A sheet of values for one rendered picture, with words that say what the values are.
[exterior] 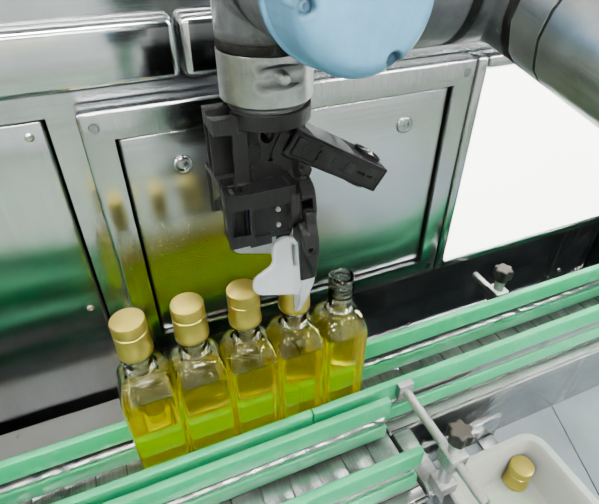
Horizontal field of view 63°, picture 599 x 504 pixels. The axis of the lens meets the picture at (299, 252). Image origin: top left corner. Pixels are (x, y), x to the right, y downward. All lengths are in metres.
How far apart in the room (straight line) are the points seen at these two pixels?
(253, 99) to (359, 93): 0.24
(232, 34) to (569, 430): 0.84
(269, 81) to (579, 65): 0.20
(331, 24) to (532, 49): 0.11
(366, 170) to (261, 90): 0.14
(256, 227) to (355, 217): 0.28
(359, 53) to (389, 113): 0.39
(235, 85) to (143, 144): 0.19
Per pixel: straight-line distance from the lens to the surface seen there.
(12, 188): 0.60
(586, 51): 0.28
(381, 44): 0.26
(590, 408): 1.04
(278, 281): 0.46
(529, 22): 0.30
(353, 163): 0.45
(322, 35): 0.24
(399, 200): 0.71
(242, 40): 0.37
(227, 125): 0.39
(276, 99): 0.38
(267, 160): 0.42
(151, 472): 0.62
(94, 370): 0.77
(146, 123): 0.53
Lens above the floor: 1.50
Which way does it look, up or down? 37 degrees down
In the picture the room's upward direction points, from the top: straight up
